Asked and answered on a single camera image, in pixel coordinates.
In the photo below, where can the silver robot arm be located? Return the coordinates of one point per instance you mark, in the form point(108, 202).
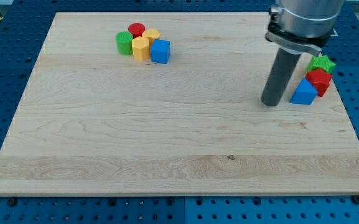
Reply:
point(302, 26)

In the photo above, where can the blue cube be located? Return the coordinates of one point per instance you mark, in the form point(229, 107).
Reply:
point(160, 51)

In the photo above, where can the blue triangle block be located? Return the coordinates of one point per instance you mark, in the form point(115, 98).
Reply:
point(304, 94)

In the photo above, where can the yellow hexagon block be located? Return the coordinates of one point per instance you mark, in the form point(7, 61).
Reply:
point(141, 48)

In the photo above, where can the yellow heart block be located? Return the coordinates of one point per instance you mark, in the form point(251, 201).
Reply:
point(151, 34)

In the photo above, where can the wooden board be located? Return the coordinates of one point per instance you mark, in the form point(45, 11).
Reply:
point(95, 123)

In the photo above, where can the green cylinder block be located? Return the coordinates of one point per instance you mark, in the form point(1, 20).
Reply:
point(124, 42)

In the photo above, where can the red cylinder block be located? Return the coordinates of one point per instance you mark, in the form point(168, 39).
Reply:
point(136, 29)

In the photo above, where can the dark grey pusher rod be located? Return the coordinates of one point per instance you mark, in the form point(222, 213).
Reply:
point(279, 76)

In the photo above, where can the red star block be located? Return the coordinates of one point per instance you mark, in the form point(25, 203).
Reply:
point(320, 80)

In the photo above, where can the green star block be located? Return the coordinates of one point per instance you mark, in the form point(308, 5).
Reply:
point(322, 62)

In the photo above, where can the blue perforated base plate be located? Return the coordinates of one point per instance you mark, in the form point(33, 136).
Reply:
point(22, 32)

